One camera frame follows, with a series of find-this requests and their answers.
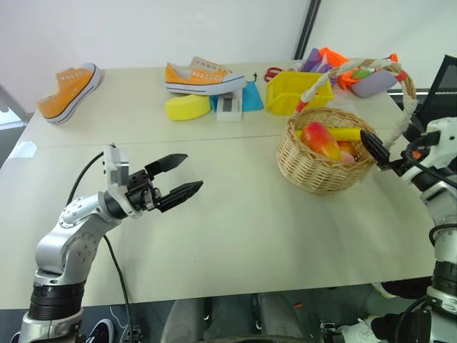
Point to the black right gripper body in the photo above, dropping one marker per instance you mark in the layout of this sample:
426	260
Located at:
408	160

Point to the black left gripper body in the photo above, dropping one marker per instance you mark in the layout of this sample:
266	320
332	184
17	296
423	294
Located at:
141	193

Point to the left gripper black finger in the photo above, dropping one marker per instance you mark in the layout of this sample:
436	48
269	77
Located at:
180	194
168	160

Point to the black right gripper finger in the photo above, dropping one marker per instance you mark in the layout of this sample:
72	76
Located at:
375	146

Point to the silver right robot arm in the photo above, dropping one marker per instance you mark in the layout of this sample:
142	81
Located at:
442	221

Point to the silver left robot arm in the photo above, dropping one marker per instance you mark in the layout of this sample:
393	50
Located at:
64	243

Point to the orange pink peach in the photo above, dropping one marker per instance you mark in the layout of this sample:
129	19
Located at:
348	151

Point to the yellow banana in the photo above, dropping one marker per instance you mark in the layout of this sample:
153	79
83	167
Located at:
344	134

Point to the red and yellow mango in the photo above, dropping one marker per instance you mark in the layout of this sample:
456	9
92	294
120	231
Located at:
321	141

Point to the yellow sponge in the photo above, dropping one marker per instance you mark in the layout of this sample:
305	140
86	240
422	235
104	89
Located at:
187	107

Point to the lilac plastic container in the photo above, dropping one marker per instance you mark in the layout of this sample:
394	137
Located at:
375	84

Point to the green toy fruit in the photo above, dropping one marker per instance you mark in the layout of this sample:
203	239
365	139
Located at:
360	74

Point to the white digital timer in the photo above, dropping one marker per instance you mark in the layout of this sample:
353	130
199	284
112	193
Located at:
228	107

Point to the orange canvas sneaker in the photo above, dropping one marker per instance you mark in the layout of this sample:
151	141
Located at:
68	93
200	78

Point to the yellow plastic bin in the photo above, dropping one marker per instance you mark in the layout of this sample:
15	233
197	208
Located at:
289	89

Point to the blue cloth pouch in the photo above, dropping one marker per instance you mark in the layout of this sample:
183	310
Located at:
251	96

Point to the purple plastic pieces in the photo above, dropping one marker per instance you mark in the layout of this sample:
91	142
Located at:
314	59

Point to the black and white shoe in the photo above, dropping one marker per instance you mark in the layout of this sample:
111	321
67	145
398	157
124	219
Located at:
100	330

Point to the grey object at table side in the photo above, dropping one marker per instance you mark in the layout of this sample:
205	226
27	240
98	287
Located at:
9	107

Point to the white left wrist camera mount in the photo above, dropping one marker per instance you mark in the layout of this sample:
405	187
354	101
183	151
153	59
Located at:
116	168

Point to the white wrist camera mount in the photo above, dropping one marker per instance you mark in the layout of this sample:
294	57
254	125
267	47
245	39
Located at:
442	137
116	168

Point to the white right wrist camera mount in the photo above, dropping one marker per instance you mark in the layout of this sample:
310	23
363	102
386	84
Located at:
442	137

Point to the black vertical post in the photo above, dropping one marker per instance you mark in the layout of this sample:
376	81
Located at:
306	28

